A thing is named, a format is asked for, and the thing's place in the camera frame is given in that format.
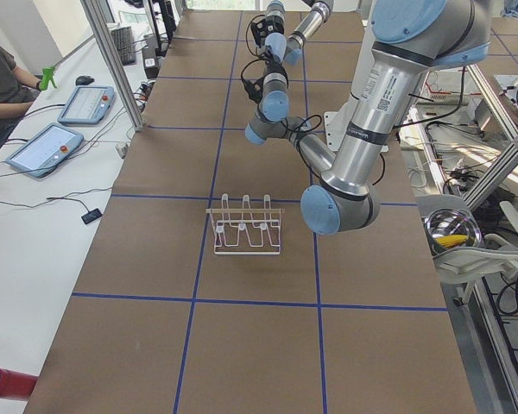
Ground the black keyboard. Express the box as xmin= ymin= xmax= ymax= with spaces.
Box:
xmin=110 ymin=26 xmax=136 ymax=66

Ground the blue teach pendant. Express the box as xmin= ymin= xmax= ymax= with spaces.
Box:
xmin=57 ymin=85 xmax=115 ymax=126
xmin=5 ymin=123 xmax=84 ymax=178

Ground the white wire cup holder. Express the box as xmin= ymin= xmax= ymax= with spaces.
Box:
xmin=205 ymin=193 xmax=285 ymax=256

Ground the seated person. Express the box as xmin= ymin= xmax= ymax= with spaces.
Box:
xmin=0 ymin=46 xmax=41 ymax=148

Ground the blue teach pendant far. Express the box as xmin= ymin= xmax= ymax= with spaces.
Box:
xmin=57 ymin=85 xmax=115 ymax=126

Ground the black computer mouse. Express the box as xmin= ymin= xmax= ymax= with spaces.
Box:
xmin=75 ymin=75 xmax=94 ymax=85

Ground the aluminium frame post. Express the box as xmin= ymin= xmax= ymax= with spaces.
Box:
xmin=80 ymin=0 xmax=144 ymax=132

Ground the red cylinder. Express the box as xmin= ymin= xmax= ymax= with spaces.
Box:
xmin=0 ymin=368 xmax=38 ymax=401

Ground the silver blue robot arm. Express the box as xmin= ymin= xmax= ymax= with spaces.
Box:
xmin=265 ymin=0 xmax=334 ymax=65
xmin=245 ymin=1 xmax=493 ymax=235

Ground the small black puck device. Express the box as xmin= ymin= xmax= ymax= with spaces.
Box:
xmin=81 ymin=209 xmax=103 ymax=224

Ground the steel bowl with corn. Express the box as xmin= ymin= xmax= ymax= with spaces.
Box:
xmin=423 ymin=208 xmax=483 ymax=255

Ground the blue teach pendant near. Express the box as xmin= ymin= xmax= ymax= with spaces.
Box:
xmin=5 ymin=123 xmax=84 ymax=178

